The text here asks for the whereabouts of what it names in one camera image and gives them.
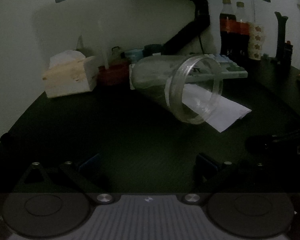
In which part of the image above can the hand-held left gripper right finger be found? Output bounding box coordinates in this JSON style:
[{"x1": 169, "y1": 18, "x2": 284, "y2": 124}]
[{"x1": 181, "y1": 152, "x2": 288, "y2": 204}]

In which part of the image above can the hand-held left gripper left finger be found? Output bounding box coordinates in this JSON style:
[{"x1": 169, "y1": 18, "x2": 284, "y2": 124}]
[{"x1": 14, "y1": 153, "x2": 115, "y2": 204}]

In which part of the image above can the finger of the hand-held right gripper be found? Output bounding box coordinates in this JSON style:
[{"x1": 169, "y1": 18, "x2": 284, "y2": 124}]
[{"x1": 245, "y1": 134, "x2": 275, "y2": 156}]

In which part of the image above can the white paper sheet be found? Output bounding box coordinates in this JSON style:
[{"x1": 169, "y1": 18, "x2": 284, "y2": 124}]
[{"x1": 182, "y1": 83, "x2": 252, "y2": 133}]

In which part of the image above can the clear plastic jar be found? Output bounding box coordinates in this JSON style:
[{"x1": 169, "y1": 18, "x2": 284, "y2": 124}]
[{"x1": 129, "y1": 54, "x2": 224, "y2": 125}]

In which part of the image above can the red container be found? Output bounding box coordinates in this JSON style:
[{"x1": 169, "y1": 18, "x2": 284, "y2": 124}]
[{"x1": 97, "y1": 63, "x2": 131, "y2": 87}]

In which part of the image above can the pale mechanical keyboard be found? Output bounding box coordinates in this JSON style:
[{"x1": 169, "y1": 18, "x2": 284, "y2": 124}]
[{"x1": 185, "y1": 53, "x2": 249, "y2": 83}]

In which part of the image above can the wooden tissue box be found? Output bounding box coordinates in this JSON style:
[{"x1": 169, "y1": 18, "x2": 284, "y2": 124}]
[{"x1": 42, "y1": 50, "x2": 99, "y2": 99}]

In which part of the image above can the small dark bottle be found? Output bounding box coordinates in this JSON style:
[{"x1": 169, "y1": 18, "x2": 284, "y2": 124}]
[{"x1": 284, "y1": 40, "x2": 294, "y2": 63}]

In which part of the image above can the patterned paper cup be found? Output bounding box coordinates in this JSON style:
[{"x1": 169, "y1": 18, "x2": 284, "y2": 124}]
[{"x1": 248, "y1": 22, "x2": 266, "y2": 61}]

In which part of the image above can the small glass jar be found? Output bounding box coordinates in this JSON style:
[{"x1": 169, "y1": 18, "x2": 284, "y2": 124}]
[{"x1": 111, "y1": 46, "x2": 126, "y2": 66}]

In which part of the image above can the cola bottle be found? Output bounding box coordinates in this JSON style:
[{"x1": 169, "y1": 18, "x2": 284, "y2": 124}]
[
  {"x1": 219, "y1": 0, "x2": 237, "y2": 57},
  {"x1": 235, "y1": 1, "x2": 251, "y2": 61}
]

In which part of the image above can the small translucent bottle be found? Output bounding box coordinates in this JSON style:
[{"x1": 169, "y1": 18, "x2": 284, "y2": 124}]
[{"x1": 76, "y1": 34, "x2": 85, "y2": 53}]

